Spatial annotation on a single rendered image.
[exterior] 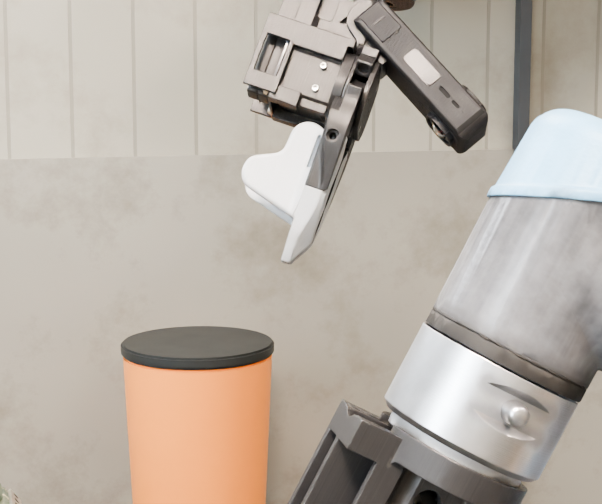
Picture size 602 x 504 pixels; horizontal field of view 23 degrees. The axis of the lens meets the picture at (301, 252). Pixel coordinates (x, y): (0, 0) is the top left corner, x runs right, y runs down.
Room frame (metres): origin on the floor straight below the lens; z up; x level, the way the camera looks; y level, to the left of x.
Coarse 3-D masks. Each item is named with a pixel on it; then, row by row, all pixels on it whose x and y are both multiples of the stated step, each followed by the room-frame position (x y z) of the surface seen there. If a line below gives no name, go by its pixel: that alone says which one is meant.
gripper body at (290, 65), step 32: (288, 0) 1.02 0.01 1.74; (320, 0) 1.00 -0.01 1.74; (384, 0) 1.03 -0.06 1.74; (288, 32) 0.98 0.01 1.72; (320, 32) 0.97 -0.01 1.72; (352, 32) 0.99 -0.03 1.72; (288, 64) 0.97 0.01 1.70; (320, 64) 0.97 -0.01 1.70; (352, 64) 0.97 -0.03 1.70; (384, 64) 0.99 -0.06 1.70; (256, 96) 0.98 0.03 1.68; (288, 96) 0.96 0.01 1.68; (320, 96) 0.97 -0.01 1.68; (352, 128) 0.97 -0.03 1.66
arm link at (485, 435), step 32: (416, 352) 0.61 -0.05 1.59; (448, 352) 0.59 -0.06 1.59; (416, 384) 0.59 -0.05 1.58; (448, 384) 0.59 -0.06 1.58; (480, 384) 0.58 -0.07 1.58; (512, 384) 0.58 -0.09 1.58; (416, 416) 0.59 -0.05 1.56; (448, 416) 0.58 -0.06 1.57; (480, 416) 0.58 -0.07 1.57; (512, 416) 0.57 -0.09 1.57; (544, 416) 0.59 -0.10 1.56; (448, 448) 0.58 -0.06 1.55; (480, 448) 0.58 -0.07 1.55; (512, 448) 0.58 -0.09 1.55; (544, 448) 0.59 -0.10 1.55; (512, 480) 0.59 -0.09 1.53
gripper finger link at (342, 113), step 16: (352, 80) 0.97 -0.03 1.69; (336, 96) 0.96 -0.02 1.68; (352, 96) 0.95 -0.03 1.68; (336, 112) 0.95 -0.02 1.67; (352, 112) 0.95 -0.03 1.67; (336, 128) 0.94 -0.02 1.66; (320, 144) 0.95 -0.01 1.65; (336, 144) 0.94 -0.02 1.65; (320, 160) 0.95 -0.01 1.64; (336, 160) 0.94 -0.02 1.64; (320, 176) 0.95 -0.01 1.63
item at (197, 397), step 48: (144, 336) 4.40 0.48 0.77; (192, 336) 4.40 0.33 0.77; (240, 336) 4.40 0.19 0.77; (144, 384) 4.16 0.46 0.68; (192, 384) 4.10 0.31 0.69; (240, 384) 4.15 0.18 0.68; (144, 432) 4.17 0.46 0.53; (192, 432) 4.11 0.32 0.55; (240, 432) 4.16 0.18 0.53; (144, 480) 4.18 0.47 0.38; (192, 480) 4.12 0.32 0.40; (240, 480) 4.17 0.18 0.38
